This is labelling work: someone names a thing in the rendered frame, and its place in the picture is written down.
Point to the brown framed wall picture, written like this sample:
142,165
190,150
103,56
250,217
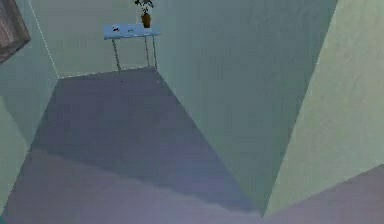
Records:
10,30

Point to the small black object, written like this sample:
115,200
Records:
115,29

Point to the house plant in brown pot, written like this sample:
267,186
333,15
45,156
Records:
146,19

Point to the light blue side table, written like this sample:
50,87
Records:
133,31

